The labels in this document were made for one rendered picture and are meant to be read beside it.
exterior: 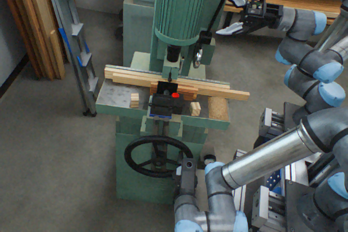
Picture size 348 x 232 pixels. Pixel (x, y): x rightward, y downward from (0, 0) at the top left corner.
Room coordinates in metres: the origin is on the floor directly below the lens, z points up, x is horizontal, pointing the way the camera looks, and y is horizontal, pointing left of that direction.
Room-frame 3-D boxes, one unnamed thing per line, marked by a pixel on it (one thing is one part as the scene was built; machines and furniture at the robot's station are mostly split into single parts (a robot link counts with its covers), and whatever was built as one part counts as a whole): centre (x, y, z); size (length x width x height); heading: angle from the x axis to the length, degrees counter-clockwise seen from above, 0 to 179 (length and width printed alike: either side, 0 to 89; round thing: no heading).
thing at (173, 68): (0.97, 0.03, 1.03); 0.14 x 0.07 x 0.09; 4
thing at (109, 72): (0.97, 0.04, 0.93); 0.60 x 0.02 x 0.05; 94
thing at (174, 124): (0.76, 0.02, 0.92); 0.15 x 0.13 x 0.09; 94
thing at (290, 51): (0.89, -0.40, 1.26); 0.11 x 0.08 x 0.11; 41
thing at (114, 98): (0.84, 0.03, 0.87); 0.61 x 0.30 x 0.06; 94
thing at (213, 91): (0.96, -0.03, 0.92); 0.65 x 0.02 x 0.04; 94
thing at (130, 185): (1.07, 0.04, 0.36); 0.58 x 0.45 x 0.71; 4
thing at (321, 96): (1.00, -0.69, 0.98); 0.13 x 0.12 x 0.14; 41
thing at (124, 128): (1.07, 0.04, 0.76); 0.57 x 0.45 x 0.09; 4
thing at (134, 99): (0.81, 0.16, 0.92); 0.04 x 0.03 x 0.05; 15
